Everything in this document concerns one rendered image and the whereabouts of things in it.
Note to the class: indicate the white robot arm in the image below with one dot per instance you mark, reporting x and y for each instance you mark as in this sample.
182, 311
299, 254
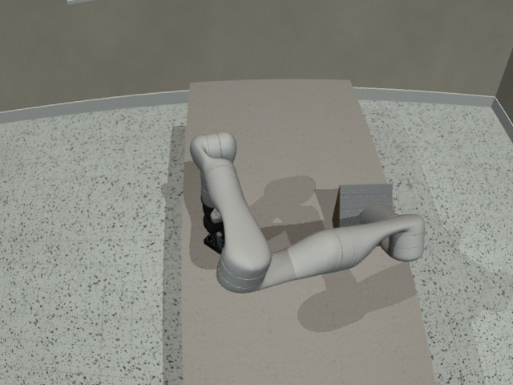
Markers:
246, 256

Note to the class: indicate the black knob box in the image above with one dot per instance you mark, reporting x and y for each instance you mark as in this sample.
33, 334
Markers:
211, 242

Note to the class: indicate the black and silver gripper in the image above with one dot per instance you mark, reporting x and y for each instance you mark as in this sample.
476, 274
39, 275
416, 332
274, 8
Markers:
211, 216

